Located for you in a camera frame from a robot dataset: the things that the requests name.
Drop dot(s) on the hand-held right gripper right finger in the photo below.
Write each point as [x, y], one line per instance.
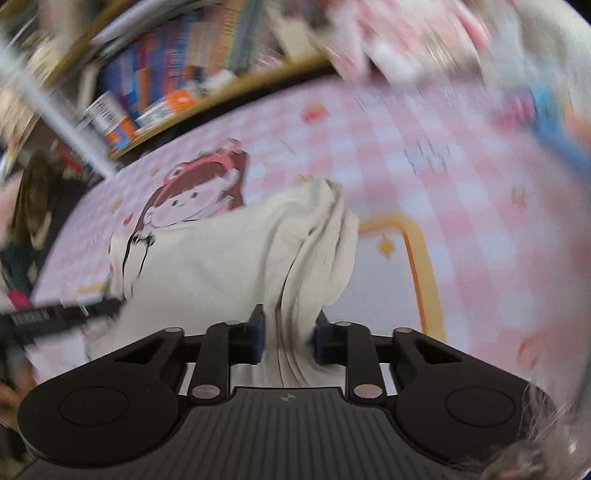
[323, 344]

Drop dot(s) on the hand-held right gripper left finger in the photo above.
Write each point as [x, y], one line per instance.
[257, 341]

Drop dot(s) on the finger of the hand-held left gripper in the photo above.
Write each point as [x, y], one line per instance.
[104, 305]

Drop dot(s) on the cream t-shirt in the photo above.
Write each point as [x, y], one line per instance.
[221, 258]

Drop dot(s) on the olive green bag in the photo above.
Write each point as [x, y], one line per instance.
[37, 198]

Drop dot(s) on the tall white orange box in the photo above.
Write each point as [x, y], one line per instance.
[108, 120]

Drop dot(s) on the pink plaid desk mat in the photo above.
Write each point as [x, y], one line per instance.
[461, 207]

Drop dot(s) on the flat white orange box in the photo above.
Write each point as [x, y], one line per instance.
[171, 104]

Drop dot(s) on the person's fluffy sleeve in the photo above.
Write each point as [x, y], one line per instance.
[531, 443]

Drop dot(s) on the wooden bookshelf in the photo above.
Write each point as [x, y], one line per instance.
[231, 94]

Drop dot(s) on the row of colourful books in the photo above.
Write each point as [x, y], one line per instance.
[207, 41]

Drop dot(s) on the pink white plush bunny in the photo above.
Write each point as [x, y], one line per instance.
[406, 37]

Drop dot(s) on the blue pencil case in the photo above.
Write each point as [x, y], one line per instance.
[558, 124]

